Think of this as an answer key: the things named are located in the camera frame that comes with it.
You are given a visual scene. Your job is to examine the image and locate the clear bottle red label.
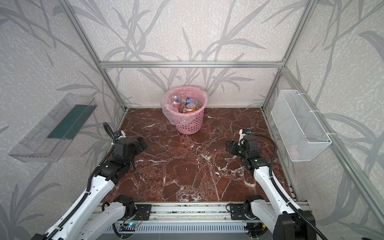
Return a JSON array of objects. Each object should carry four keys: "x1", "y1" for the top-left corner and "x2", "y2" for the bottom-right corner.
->
[{"x1": 172, "y1": 96, "x2": 181, "y2": 111}]

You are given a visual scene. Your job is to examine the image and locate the brown coffee bottle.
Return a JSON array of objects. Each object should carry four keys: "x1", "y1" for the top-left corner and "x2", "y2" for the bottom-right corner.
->
[{"x1": 185, "y1": 103, "x2": 197, "y2": 114}]

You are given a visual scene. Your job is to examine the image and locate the clear bottle blue cap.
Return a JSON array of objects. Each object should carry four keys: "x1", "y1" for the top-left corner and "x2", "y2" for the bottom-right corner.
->
[{"x1": 186, "y1": 97, "x2": 198, "y2": 106}]

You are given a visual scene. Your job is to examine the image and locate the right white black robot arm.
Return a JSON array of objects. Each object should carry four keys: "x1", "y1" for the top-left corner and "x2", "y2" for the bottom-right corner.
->
[{"x1": 226, "y1": 129, "x2": 326, "y2": 240}]

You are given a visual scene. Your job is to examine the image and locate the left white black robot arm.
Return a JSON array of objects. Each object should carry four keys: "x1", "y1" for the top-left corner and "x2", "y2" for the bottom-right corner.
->
[{"x1": 32, "y1": 137, "x2": 148, "y2": 240}]

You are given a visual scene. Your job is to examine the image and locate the clear plastic bin liner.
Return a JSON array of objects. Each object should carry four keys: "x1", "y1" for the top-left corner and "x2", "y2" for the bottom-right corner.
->
[{"x1": 160, "y1": 87, "x2": 193, "y2": 126}]

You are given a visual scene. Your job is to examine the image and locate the pink perforated plastic bin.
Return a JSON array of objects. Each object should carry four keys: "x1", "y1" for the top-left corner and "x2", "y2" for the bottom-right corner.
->
[{"x1": 161, "y1": 86, "x2": 208, "y2": 135}]

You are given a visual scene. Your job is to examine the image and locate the right wiring bundle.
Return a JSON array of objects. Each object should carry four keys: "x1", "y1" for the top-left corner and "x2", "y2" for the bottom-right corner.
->
[{"x1": 243, "y1": 220, "x2": 271, "y2": 239}]

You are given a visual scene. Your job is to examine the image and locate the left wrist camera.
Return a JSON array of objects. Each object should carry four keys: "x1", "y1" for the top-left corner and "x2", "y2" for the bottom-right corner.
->
[{"x1": 113, "y1": 130, "x2": 126, "y2": 141}]

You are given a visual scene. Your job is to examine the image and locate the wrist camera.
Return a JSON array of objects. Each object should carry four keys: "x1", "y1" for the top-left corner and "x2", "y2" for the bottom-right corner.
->
[
  {"x1": 239, "y1": 129, "x2": 251, "y2": 146},
  {"x1": 113, "y1": 130, "x2": 126, "y2": 141}
]

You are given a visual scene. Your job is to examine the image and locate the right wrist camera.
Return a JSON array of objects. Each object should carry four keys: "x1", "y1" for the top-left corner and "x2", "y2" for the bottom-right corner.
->
[{"x1": 239, "y1": 129, "x2": 251, "y2": 146}]

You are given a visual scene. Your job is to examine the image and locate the white wire mesh basket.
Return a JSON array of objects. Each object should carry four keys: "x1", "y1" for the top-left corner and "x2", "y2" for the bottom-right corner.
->
[{"x1": 271, "y1": 90, "x2": 332, "y2": 162}]

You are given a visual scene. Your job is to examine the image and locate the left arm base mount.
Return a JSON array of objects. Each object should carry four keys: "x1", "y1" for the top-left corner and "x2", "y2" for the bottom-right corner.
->
[{"x1": 114, "y1": 195, "x2": 152, "y2": 221}]

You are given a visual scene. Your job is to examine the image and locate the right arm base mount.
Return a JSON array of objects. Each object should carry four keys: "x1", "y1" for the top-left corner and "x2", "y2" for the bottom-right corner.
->
[{"x1": 226, "y1": 195, "x2": 264, "y2": 221}]

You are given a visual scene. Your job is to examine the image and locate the left circuit board with wires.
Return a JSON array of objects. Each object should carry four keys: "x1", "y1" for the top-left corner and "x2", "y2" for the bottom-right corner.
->
[{"x1": 117, "y1": 212, "x2": 144, "y2": 232}]

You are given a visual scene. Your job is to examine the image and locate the clear acrylic wall shelf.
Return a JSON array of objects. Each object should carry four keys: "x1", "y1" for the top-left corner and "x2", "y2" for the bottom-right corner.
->
[{"x1": 9, "y1": 94, "x2": 98, "y2": 163}]

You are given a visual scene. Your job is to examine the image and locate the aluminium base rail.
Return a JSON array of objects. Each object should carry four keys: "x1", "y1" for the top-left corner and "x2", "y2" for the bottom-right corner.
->
[{"x1": 83, "y1": 201, "x2": 316, "y2": 224}]

